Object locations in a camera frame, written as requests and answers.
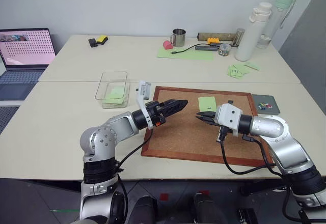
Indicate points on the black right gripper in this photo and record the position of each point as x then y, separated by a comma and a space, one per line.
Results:
222, 133

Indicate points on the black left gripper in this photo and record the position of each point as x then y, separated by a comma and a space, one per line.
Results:
156, 113

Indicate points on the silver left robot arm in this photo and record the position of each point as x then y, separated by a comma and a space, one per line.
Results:
122, 123

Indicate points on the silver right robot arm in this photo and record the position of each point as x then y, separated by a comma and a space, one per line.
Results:
285, 142

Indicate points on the green sticky note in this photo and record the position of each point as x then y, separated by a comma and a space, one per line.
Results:
247, 70
253, 66
206, 103
114, 94

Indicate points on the green note with writing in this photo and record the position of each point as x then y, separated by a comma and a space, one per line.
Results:
235, 70

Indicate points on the grey square tray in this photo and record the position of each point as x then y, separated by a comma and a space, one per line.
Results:
266, 110

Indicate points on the clear plastic box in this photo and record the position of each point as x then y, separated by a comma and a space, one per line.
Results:
113, 91

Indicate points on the clear jar of pushpins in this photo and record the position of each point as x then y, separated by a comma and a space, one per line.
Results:
224, 50

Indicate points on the small black box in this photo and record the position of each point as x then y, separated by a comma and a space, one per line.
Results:
93, 42

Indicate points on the wood-framed cork board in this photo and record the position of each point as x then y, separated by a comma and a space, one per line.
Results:
178, 137

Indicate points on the large green paper sheet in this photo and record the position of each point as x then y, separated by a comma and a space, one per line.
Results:
188, 55

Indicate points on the small red block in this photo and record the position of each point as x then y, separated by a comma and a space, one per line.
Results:
168, 45

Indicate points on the dark usb hub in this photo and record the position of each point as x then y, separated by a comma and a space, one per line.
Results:
206, 47

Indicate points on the steel mug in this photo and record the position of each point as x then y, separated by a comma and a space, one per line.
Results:
178, 38

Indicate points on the yellow toy brick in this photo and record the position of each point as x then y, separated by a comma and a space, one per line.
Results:
213, 40

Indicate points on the long cork block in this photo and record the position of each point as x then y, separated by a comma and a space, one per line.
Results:
216, 35

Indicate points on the dark rounded shape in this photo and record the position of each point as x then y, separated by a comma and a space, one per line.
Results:
206, 210
146, 211

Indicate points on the tall white bottle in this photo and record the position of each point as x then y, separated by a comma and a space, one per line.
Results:
250, 35

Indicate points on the yellow and black sponge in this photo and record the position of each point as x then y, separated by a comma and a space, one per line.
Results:
102, 39

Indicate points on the clear bottle green lid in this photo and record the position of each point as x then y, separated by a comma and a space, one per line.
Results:
270, 23

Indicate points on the grey partition panel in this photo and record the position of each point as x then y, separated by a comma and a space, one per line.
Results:
308, 35

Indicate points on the open laptop pink screen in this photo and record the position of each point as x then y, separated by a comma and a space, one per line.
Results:
25, 48

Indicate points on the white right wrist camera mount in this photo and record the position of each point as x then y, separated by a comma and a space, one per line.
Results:
228, 118

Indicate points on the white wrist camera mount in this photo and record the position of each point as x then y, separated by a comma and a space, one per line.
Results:
228, 118
143, 94

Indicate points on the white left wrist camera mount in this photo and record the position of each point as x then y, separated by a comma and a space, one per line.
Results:
143, 94

